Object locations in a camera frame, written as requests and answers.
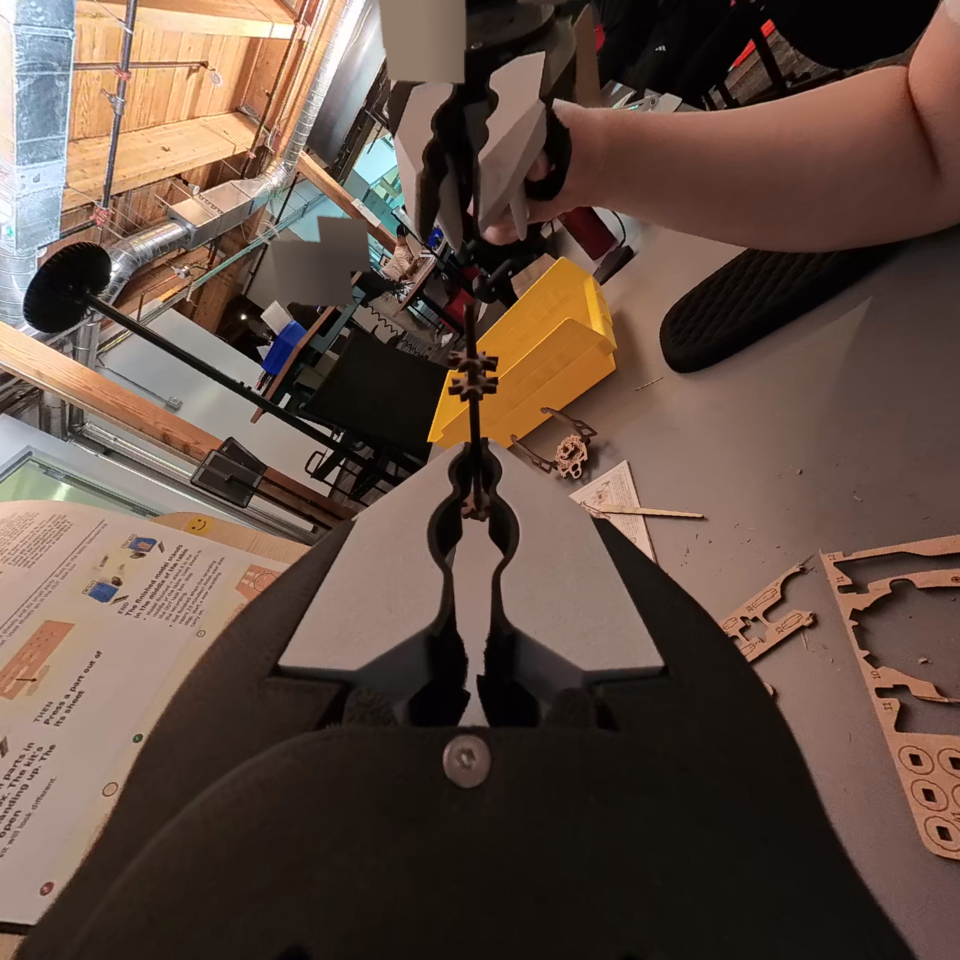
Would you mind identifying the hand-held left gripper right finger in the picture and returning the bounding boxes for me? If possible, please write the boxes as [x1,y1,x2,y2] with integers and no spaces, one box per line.
[478,441,667,727]

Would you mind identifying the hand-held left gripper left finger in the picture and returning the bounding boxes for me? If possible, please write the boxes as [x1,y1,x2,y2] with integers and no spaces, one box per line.
[277,442,481,727]

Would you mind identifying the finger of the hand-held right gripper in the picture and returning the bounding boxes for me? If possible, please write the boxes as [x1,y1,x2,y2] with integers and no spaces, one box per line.
[390,81,465,245]
[474,51,555,247]

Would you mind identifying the wooden axle with gears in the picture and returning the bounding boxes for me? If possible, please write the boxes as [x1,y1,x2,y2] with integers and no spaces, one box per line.
[448,300,501,522]

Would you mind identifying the person's right forearm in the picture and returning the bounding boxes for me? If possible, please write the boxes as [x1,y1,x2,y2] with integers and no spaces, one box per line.
[600,0,960,254]

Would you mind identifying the small wooden model assembly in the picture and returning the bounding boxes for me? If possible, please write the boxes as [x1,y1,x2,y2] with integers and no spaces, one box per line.
[510,407,600,480]

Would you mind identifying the large wooden parts sheet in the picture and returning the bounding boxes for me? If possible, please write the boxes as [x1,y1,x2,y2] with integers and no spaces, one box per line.
[819,532,960,861]

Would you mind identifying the person's right hand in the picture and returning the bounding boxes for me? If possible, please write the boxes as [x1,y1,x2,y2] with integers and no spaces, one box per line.
[480,97,627,247]

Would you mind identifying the folded instruction booklet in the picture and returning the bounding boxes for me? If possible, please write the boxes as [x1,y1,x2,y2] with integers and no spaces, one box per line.
[568,460,658,565]

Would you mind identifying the thin wooden stick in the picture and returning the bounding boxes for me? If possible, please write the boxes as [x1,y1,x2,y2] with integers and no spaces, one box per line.
[581,502,706,522]

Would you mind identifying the black flat box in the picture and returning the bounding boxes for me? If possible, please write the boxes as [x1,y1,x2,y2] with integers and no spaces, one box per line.
[189,438,269,507]

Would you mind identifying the small punched wooden sheet piece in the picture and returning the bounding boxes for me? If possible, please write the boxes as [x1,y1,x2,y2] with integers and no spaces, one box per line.
[718,558,819,666]

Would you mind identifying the black chair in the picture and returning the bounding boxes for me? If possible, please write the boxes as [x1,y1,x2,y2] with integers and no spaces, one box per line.
[296,328,453,500]

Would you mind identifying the yellow plastic bin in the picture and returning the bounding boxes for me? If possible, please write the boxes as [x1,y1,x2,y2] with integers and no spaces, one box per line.
[427,257,618,453]

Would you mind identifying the blue plastic bin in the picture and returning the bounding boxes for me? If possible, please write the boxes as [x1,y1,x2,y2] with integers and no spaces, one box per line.
[261,319,310,375]

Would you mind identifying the large printed instruction poster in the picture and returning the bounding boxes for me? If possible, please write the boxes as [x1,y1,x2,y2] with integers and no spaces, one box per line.
[0,499,305,929]

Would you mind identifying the black mesh wrist rest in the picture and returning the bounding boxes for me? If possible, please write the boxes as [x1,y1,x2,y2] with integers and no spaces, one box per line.
[660,241,897,375]

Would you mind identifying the black stand with round disc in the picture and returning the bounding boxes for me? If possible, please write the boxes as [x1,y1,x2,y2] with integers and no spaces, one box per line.
[21,241,451,485]

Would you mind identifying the flexible silver ventilation duct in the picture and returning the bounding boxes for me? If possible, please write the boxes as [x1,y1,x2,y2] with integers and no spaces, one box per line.
[93,0,385,295]

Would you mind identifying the straight silver ventilation duct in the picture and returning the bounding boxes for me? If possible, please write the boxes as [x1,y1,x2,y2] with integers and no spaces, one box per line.
[0,0,78,328]

